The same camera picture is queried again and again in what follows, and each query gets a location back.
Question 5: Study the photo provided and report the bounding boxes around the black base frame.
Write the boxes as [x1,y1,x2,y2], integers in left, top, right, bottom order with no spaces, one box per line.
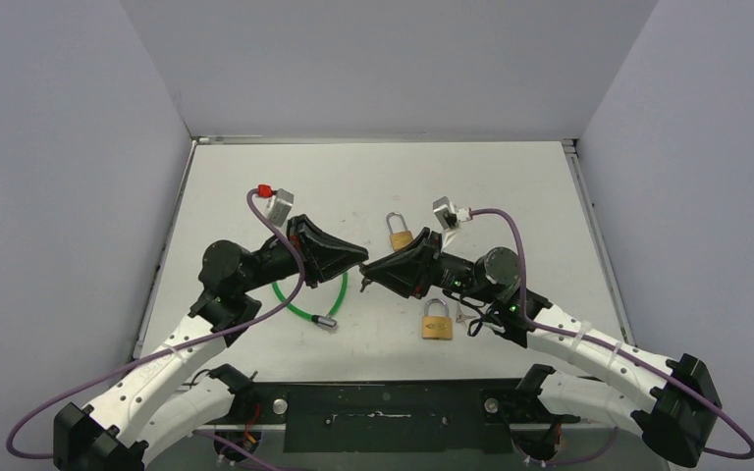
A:
[209,367,582,469]

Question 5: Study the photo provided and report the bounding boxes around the brass padlock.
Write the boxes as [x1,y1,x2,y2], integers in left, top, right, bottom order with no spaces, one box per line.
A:
[421,298,454,340]
[385,212,413,252]

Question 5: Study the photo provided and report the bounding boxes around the green cable lock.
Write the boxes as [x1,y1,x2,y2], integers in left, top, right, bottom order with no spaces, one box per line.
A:
[274,273,350,333]

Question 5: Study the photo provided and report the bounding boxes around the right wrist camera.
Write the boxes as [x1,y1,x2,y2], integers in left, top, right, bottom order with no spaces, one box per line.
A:
[432,196,472,249]

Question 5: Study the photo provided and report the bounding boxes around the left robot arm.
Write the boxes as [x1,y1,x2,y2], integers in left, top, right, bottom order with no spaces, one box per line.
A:
[53,215,368,470]

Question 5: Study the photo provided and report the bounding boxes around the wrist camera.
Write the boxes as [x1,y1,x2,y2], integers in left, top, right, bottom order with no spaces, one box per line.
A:
[264,188,295,229]
[432,196,472,249]

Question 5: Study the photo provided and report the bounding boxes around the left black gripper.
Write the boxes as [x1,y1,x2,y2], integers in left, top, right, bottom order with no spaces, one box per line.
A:
[239,215,369,293]

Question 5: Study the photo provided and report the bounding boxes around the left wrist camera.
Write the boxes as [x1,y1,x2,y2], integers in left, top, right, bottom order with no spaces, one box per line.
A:
[264,188,295,229]

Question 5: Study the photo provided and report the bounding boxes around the padlock keys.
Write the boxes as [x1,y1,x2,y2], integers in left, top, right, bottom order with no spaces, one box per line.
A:
[455,303,476,334]

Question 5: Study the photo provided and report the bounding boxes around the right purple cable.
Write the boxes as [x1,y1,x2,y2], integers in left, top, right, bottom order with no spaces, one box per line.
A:
[467,207,754,461]

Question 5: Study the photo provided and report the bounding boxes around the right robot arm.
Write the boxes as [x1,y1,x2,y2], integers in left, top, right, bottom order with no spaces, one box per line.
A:
[360,229,722,468]

